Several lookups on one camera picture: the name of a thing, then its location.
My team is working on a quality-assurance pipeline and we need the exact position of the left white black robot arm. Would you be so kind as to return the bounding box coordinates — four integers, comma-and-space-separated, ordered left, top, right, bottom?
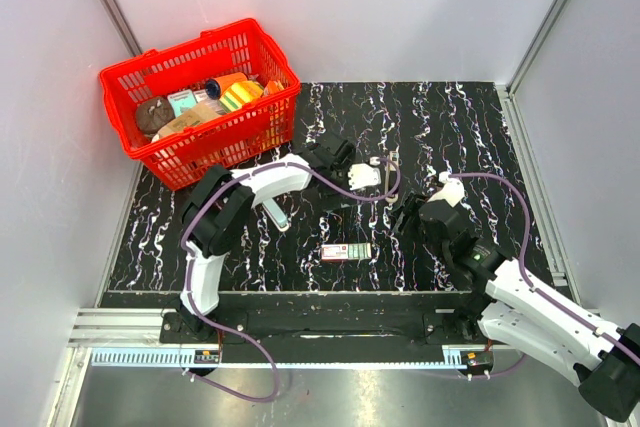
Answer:
180, 136, 397, 343

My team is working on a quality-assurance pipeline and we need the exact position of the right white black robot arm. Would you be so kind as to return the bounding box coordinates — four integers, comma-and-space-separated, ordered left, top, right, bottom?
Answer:
391, 193, 639, 423

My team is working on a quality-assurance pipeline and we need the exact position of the teal small box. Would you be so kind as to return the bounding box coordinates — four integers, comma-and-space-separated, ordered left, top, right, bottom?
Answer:
167, 89, 197, 117

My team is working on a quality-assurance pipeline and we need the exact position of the white black large stapler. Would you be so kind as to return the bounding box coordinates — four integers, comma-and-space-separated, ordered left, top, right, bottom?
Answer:
384, 150, 400, 205

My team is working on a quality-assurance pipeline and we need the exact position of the red plastic shopping basket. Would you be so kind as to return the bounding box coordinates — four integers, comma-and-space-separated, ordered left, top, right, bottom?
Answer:
99, 18, 301, 190

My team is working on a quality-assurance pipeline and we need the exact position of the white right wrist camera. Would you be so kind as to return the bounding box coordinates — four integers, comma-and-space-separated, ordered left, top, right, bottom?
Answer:
429, 171, 465, 207

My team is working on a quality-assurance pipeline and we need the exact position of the purple cable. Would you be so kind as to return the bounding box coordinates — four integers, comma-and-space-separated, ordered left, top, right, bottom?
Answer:
447, 171, 640, 381
180, 156, 402, 403

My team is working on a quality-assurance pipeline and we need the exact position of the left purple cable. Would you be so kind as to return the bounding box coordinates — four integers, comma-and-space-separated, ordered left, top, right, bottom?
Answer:
180, 156, 402, 403

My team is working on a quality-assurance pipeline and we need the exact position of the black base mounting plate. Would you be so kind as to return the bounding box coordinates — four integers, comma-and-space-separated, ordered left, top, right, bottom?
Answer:
159, 292, 487, 368

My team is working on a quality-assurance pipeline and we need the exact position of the brown cardboard package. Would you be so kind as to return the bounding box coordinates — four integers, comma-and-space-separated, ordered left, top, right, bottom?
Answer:
151, 99, 227, 142

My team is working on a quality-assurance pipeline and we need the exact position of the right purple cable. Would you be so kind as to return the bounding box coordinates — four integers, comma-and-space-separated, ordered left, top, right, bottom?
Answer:
447, 171, 640, 381

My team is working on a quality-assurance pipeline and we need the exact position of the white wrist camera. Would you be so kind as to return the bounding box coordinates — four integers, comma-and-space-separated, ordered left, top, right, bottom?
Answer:
429, 171, 465, 207
347, 157, 381, 192

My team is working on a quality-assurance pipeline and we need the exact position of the orange small packet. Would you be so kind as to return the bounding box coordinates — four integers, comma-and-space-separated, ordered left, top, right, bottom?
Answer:
263, 80, 284, 96

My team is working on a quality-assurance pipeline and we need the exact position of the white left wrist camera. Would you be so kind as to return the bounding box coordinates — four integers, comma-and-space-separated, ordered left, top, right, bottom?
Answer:
347, 157, 381, 192

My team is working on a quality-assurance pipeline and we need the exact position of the yellow green striped sponge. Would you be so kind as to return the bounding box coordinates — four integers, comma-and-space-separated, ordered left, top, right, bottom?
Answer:
219, 80, 264, 113

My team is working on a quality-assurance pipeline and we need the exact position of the red staple box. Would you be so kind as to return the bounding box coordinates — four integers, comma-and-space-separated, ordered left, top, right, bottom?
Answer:
320, 243, 372, 262

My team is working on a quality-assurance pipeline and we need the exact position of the light blue small stapler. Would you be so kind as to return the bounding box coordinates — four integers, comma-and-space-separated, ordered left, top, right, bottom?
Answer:
263, 199, 290, 232

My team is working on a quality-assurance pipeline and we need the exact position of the brown round bun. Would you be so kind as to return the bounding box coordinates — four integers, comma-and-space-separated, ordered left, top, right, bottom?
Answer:
135, 96, 175, 136

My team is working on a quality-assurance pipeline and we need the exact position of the orange cylinder blue cap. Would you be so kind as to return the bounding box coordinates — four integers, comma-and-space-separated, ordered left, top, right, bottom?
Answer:
204, 72, 247, 99

